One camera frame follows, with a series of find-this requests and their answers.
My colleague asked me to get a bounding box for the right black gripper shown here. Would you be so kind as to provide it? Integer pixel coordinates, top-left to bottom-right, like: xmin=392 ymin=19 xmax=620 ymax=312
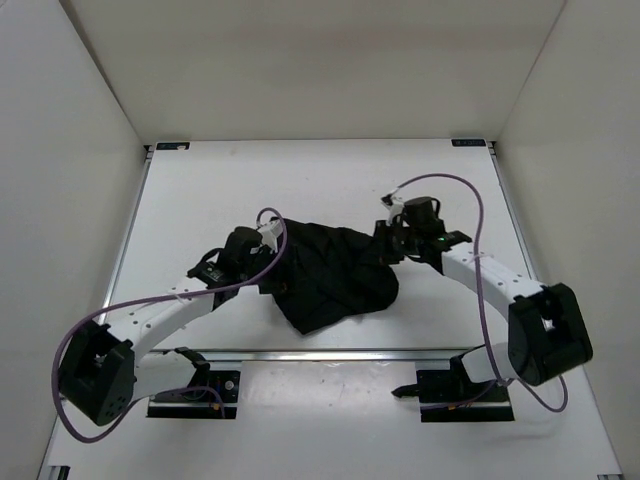
xmin=359 ymin=221 xmax=421 ymax=266

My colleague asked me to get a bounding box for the black pleated skirt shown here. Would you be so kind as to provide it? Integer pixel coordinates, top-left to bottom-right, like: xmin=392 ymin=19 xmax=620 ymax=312
xmin=258 ymin=219 xmax=399 ymax=336

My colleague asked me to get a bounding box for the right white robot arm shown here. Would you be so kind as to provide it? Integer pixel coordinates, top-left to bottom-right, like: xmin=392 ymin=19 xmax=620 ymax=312
xmin=374 ymin=194 xmax=593 ymax=401

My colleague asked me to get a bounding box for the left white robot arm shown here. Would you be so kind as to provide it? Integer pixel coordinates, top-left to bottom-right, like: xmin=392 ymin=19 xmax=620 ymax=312
xmin=57 ymin=222 xmax=285 ymax=426

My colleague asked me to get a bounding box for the right blue corner label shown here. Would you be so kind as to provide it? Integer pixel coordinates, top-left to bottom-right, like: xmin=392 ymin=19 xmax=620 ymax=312
xmin=451 ymin=138 xmax=487 ymax=148

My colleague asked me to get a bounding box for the blue corner label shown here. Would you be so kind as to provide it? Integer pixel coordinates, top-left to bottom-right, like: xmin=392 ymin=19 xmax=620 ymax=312
xmin=451 ymin=138 xmax=487 ymax=148
xmin=155 ymin=142 xmax=190 ymax=151

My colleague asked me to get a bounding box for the left blue corner label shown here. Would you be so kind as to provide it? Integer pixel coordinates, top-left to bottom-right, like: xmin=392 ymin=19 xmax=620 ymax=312
xmin=155 ymin=142 xmax=190 ymax=151

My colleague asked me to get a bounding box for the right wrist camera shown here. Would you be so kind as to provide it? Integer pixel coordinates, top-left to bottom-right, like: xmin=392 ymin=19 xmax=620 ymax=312
xmin=380 ymin=191 xmax=405 ymax=225

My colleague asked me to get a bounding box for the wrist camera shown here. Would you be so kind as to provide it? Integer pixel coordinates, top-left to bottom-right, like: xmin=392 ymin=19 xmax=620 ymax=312
xmin=257 ymin=219 xmax=283 ymax=253
xmin=380 ymin=191 xmax=405 ymax=225

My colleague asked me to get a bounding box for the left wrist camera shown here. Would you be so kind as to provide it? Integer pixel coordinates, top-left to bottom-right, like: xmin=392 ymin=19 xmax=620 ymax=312
xmin=257 ymin=219 xmax=283 ymax=253

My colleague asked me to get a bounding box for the aluminium table edge rail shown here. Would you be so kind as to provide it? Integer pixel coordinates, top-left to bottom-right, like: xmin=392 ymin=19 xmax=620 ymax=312
xmin=149 ymin=348 xmax=466 ymax=364

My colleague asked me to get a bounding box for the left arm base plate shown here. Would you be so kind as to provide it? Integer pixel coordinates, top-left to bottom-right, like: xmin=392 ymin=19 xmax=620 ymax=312
xmin=147 ymin=369 xmax=241 ymax=420

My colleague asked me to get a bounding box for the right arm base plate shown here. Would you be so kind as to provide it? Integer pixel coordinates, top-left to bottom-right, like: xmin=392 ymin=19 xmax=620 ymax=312
xmin=391 ymin=368 xmax=515 ymax=424

